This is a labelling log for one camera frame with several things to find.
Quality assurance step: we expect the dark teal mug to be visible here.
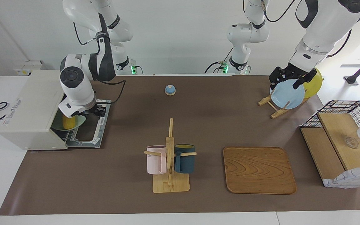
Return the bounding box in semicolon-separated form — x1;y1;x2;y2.
174;144;196;174

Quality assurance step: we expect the black arm base cable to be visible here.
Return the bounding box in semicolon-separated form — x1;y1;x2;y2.
204;47;233;74

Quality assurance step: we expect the wooden mug tree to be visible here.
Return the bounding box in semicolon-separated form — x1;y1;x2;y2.
144;118;197;193

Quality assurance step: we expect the light green plate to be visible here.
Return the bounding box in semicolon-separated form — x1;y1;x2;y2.
51;114;87;131

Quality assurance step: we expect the wooden plate rack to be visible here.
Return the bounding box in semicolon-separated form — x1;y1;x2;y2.
258;80;324;119

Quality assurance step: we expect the wooden serving tray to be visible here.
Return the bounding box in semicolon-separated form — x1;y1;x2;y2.
223;147;297;195

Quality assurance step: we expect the cream toaster oven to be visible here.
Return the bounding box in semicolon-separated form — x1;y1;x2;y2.
0;69;112;150

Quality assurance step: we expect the wooden shelf with wire basket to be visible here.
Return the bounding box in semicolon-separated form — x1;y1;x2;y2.
300;100;360;189

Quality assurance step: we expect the light blue plate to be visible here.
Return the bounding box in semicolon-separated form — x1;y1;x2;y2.
271;79;305;110

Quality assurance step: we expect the yellow plate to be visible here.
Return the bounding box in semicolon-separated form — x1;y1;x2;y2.
302;68;323;99

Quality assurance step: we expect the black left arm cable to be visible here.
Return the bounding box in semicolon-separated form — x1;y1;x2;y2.
261;0;354;58

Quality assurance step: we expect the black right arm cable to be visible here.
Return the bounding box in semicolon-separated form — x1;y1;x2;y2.
72;22;127;105

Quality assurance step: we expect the pink mug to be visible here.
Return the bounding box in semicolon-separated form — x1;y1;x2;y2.
146;145;167;175

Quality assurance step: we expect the glass oven door with handle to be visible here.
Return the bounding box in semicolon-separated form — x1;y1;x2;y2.
66;99;112;149

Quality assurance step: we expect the yellow cup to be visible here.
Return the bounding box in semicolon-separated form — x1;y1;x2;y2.
62;114;76;130

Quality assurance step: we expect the wire oven rack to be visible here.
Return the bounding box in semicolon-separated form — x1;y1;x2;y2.
56;127;76;142

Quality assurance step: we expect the clear glass cup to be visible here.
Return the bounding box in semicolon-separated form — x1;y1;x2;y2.
344;136;359;149

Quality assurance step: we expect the white power box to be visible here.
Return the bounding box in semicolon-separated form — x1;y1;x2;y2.
14;61;46;76

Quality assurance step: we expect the brown table mat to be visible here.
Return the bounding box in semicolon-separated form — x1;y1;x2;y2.
0;74;360;216

